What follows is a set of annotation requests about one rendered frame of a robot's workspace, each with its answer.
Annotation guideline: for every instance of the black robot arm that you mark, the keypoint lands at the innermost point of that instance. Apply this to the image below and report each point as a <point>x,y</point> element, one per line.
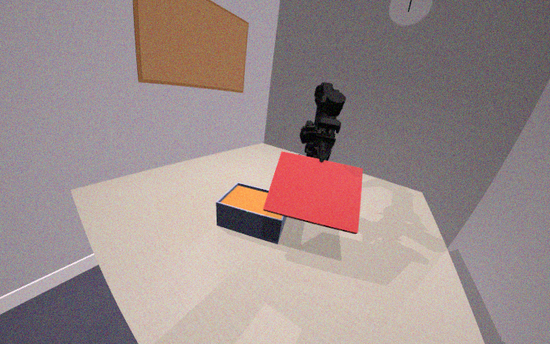
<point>329,103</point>

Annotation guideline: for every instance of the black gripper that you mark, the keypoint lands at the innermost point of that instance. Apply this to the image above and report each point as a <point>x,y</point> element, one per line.
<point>325,138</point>

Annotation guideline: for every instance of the red lid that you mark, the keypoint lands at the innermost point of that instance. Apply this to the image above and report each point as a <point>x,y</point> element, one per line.
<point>321,193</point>

